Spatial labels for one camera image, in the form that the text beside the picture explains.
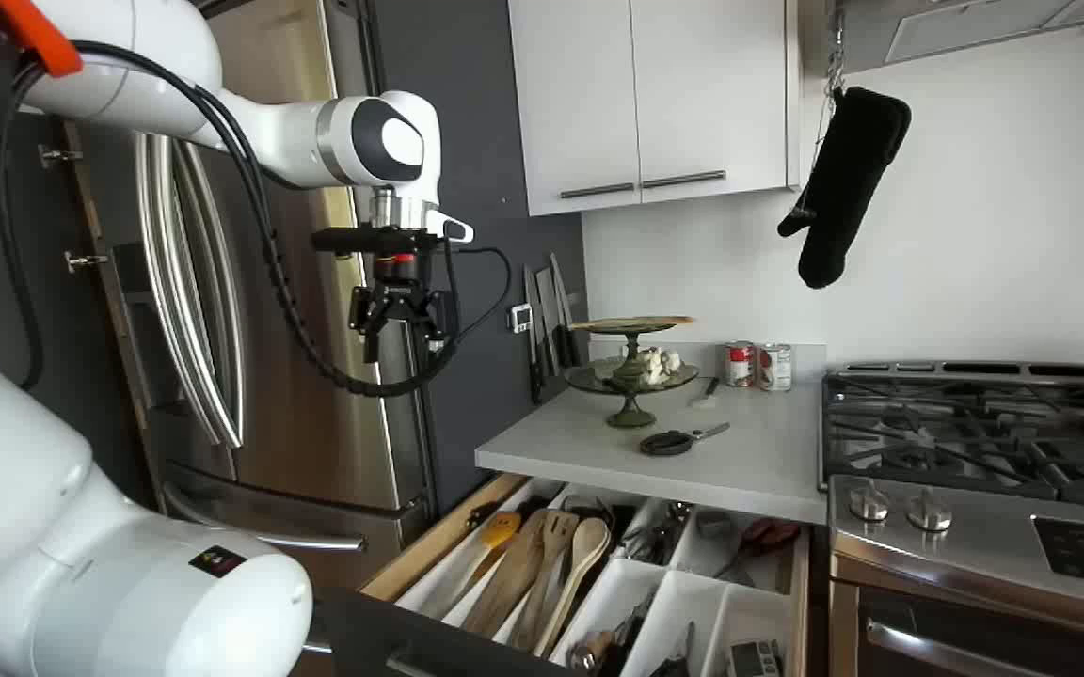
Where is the black oven mitt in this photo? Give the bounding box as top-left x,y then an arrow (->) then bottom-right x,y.
776,88 -> 910,291

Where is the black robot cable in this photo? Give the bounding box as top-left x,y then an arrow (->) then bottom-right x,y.
0,35 -> 520,401

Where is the wooden spatula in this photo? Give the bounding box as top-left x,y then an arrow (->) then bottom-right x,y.
461,513 -> 548,636

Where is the red white spice jar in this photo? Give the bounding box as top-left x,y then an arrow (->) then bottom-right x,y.
727,344 -> 754,386

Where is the black straight spatula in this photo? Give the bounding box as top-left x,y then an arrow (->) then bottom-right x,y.
641,420 -> 731,458

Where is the silver spice jar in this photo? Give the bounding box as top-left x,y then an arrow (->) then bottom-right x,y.
760,344 -> 792,393

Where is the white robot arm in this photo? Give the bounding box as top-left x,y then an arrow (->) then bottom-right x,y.
0,0 -> 444,677

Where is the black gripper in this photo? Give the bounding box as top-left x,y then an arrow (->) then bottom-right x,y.
351,251 -> 450,366

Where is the white upper cabinet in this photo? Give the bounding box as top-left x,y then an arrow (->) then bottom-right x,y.
506,0 -> 799,216

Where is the wooden spoon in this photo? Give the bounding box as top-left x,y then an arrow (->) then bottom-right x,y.
534,519 -> 610,658

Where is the stainless gas stove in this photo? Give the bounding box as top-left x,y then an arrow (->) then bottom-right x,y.
819,361 -> 1084,677

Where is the tiered brass stand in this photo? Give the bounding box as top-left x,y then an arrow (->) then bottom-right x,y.
568,316 -> 696,429

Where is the range hood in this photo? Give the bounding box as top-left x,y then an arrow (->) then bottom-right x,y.
840,0 -> 1084,70

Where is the knife rack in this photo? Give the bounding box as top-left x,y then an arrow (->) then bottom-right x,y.
523,257 -> 580,401

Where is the open wooden cutlery drawer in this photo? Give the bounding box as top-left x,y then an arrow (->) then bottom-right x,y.
332,479 -> 809,677

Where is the stainless steel refrigerator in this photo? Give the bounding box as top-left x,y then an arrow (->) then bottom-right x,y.
117,0 -> 459,554

